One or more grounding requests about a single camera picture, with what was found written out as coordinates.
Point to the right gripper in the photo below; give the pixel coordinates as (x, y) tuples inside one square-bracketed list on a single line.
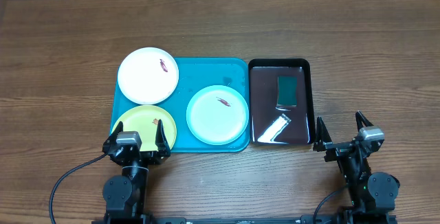
[(324, 142)]

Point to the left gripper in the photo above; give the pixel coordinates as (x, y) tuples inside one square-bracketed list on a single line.
[(152, 158)]

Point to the green scrub sponge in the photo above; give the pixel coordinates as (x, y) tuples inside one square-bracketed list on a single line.
[(287, 91)]

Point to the light blue plate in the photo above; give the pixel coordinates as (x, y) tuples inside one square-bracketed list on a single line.
[(217, 115)]

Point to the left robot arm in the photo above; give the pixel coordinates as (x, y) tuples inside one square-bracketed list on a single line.
[(125, 193)]

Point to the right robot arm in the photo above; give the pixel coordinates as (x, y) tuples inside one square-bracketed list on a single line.
[(372, 194)]

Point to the teal plastic tray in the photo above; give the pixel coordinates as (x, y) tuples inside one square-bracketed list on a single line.
[(194, 75)]

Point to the yellow plate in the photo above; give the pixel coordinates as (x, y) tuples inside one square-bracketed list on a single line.
[(144, 119)]

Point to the pink plate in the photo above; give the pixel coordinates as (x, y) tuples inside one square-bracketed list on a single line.
[(148, 75)]

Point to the black water basin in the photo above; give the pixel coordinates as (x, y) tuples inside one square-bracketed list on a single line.
[(274, 125)]

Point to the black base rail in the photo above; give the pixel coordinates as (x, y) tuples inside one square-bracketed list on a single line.
[(304, 219)]

